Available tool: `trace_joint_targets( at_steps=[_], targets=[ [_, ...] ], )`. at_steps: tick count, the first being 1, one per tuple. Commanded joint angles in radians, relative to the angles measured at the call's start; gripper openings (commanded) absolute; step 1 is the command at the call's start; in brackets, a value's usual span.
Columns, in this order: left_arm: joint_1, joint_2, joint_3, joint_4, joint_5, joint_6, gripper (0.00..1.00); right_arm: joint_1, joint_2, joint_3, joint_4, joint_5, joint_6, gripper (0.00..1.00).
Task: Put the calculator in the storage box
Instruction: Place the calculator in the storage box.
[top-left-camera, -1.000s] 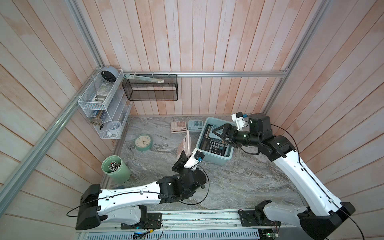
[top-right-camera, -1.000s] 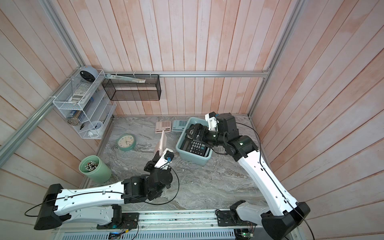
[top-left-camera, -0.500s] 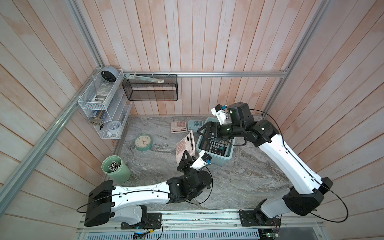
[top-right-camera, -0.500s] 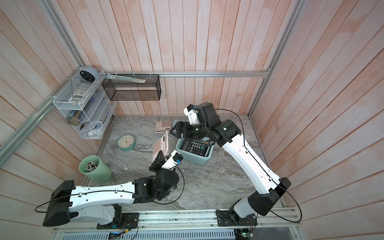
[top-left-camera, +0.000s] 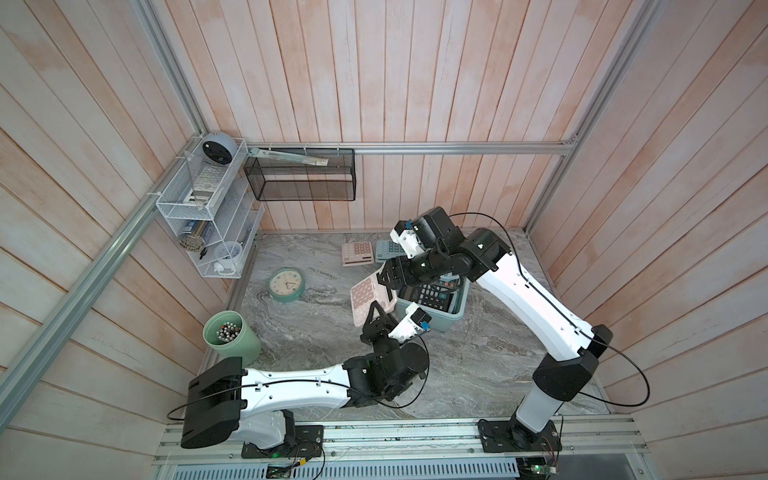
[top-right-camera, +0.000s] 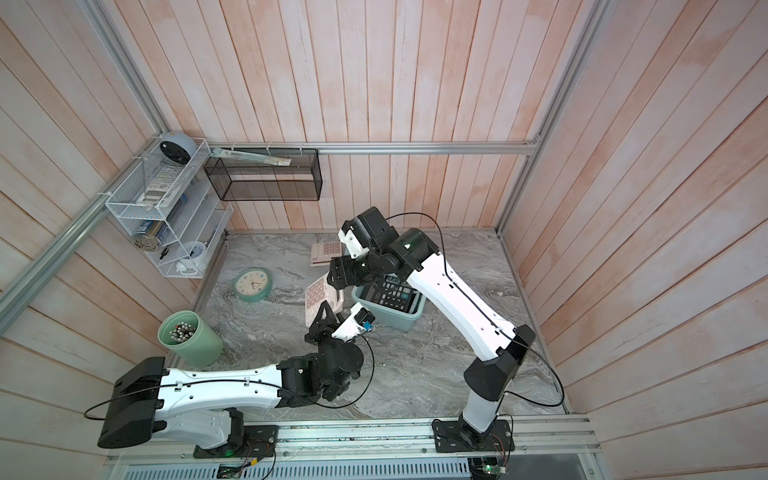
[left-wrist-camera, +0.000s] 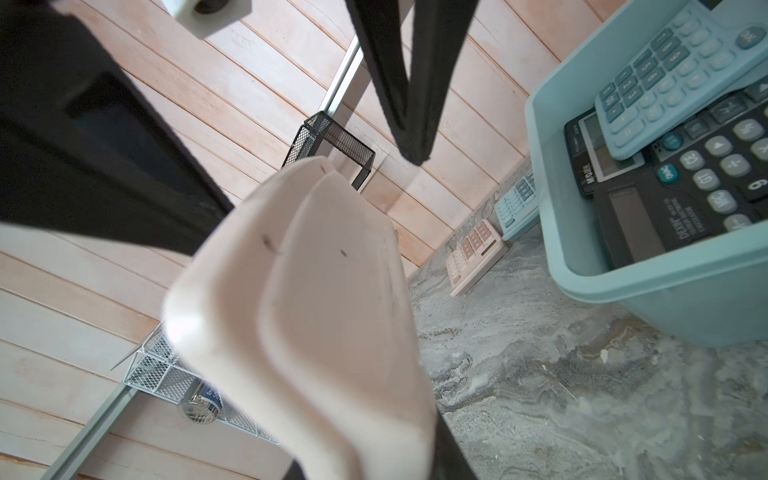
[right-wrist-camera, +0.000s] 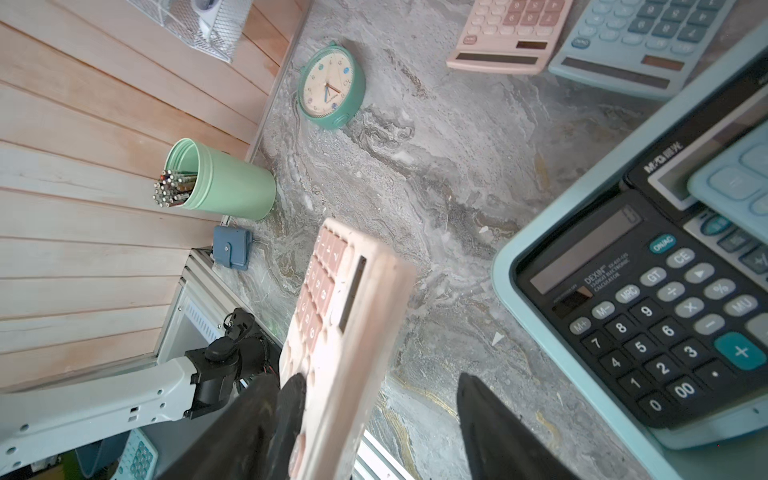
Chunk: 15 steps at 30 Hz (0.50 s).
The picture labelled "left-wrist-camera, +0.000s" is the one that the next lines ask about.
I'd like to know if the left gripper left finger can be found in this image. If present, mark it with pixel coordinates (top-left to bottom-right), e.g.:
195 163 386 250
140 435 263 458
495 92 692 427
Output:
283 461 305 480

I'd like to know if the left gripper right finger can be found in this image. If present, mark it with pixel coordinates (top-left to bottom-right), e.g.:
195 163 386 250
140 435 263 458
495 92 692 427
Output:
429 413 477 480

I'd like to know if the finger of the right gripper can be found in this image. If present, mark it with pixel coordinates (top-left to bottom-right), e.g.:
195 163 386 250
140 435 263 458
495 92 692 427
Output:
346 0 478 166

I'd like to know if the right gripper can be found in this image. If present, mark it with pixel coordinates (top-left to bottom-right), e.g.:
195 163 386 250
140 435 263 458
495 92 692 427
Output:
1 1 233 255

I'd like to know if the upturned pink calculator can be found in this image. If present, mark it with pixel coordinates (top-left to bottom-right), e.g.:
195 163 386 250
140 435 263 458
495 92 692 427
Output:
162 156 437 479

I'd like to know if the small pink calculator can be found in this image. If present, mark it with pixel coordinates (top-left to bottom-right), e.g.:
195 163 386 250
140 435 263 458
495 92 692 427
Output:
446 219 508 297

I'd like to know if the large black desk calculator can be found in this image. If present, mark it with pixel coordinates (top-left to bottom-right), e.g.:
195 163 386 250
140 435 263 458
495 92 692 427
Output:
564 108 647 198

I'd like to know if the upturned light blue calculator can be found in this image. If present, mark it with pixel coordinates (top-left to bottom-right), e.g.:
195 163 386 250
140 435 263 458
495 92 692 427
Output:
595 0 767 160

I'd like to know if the mint green storage box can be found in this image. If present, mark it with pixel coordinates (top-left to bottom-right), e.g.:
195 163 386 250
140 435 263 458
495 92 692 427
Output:
525 1 767 347

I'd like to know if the small teal calculator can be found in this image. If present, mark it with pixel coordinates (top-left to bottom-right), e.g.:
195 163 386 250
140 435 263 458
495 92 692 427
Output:
494 168 539 242

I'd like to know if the black mesh basket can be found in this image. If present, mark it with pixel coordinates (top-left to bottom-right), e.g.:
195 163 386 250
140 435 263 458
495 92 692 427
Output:
282 112 375 191

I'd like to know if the white wire shelf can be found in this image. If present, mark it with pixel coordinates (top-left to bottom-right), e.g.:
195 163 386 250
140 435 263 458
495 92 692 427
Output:
123 325 279 445

